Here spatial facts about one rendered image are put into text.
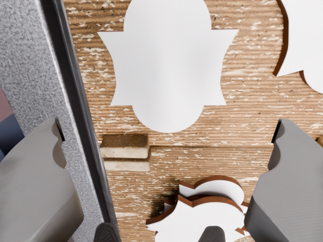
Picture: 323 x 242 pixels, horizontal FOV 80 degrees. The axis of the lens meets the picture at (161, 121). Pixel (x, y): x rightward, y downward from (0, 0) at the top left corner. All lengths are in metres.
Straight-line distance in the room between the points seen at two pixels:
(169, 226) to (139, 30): 0.26
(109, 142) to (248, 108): 0.17
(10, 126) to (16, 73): 0.39
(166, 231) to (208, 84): 0.22
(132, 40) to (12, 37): 0.14
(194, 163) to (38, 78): 0.23
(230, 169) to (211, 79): 0.14
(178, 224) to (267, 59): 0.24
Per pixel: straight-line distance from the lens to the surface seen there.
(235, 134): 0.26
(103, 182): 0.35
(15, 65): 0.30
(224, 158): 0.28
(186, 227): 0.32
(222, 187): 0.31
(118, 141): 0.25
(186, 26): 0.19
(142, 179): 0.31
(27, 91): 0.30
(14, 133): 0.65
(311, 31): 0.23
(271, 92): 0.25
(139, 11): 0.19
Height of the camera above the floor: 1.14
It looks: 58 degrees down
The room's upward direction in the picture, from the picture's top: 175 degrees counter-clockwise
